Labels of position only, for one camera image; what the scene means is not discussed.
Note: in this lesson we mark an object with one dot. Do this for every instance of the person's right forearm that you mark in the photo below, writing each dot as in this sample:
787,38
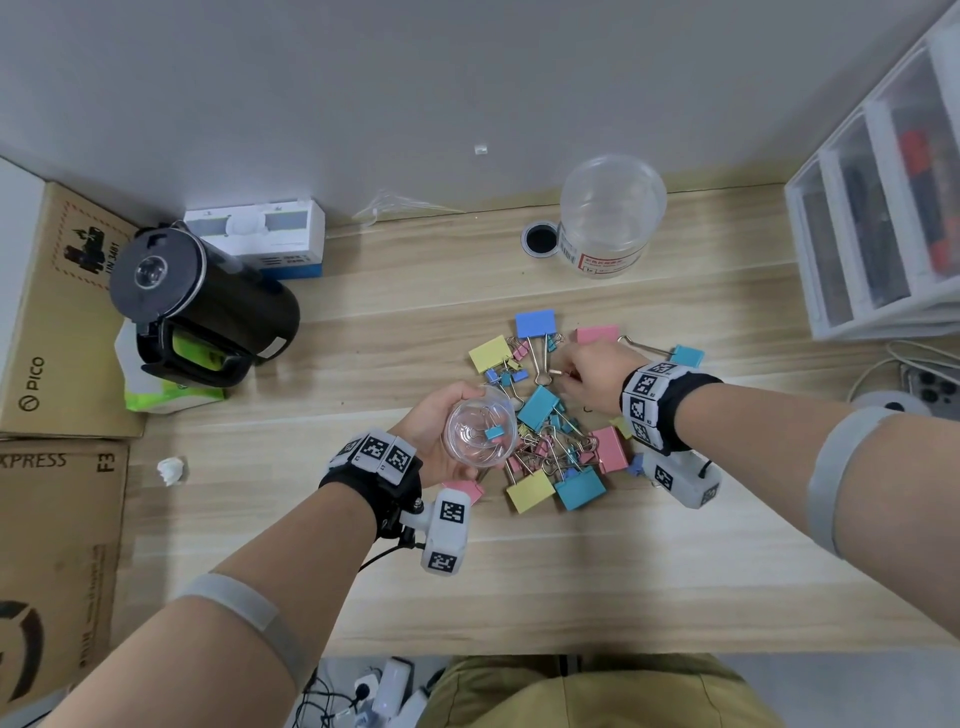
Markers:
750,435

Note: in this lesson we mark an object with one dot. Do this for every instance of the large clear plastic jar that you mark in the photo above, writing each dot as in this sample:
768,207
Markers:
611,202

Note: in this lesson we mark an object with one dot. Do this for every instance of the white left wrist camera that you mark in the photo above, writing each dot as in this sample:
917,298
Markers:
450,532

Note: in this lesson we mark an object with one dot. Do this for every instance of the person's right hand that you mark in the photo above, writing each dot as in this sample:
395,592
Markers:
600,375

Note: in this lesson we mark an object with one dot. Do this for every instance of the black wristband with markers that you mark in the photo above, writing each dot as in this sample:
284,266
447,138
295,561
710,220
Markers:
375,487
682,405

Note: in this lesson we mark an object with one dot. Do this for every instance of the large brown cardboard box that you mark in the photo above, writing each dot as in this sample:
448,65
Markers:
52,562

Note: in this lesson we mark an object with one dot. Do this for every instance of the small brown cardboard box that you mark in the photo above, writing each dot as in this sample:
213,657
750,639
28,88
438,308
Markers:
52,337

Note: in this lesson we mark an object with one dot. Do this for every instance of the white cabinet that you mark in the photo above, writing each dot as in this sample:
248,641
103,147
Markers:
15,247

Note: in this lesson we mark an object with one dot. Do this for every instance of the green tissue pack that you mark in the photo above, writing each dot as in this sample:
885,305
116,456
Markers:
146,397

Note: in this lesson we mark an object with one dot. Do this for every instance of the black electric kettle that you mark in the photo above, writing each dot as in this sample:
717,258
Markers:
240,307

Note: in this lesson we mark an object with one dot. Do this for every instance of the small teal binder clip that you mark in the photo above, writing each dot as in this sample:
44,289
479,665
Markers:
495,432

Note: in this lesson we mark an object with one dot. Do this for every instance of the pile of colourful binder clips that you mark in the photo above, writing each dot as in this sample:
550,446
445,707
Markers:
535,322

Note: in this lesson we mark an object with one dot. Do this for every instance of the clear plastic wrapper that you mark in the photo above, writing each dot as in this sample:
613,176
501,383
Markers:
390,204

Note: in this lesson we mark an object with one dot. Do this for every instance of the grey smartphone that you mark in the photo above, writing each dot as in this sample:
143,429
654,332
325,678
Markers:
937,390

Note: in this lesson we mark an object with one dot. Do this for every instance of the large yellow binder clip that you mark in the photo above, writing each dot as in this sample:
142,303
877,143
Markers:
490,352

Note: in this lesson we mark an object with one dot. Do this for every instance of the white game controller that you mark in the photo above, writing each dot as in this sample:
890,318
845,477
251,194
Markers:
892,401

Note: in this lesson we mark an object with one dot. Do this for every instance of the black left wristband with markers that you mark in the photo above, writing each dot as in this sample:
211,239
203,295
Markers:
375,487

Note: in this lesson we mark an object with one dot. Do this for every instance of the black right wristband with markers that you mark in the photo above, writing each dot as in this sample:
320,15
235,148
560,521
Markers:
682,405

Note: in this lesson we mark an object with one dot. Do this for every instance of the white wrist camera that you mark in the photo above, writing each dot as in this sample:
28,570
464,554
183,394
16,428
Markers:
682,484
450,532

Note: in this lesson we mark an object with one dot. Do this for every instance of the person's olive trousers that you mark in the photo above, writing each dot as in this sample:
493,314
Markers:
562,697

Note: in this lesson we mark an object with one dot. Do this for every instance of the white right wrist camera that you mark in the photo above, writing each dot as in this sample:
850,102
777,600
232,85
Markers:
682,484

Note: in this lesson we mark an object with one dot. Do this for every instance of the crumpled white paper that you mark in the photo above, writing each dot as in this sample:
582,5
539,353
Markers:
171,471

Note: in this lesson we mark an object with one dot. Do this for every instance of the white and blue box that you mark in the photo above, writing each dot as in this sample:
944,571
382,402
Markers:
296,232

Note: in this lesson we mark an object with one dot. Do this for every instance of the small clear plastic jar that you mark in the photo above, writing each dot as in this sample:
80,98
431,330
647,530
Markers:
469,442

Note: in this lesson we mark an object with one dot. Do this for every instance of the person's left hand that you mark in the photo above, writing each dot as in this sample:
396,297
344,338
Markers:
427,435

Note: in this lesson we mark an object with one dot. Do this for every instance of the white plastic drawer unit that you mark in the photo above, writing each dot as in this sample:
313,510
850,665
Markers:
862,319

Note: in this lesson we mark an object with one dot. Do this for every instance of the person's left forearm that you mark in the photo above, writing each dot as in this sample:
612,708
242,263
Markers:
300,555

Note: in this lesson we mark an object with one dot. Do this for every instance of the white power strip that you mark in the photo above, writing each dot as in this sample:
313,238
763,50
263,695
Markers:
390,682

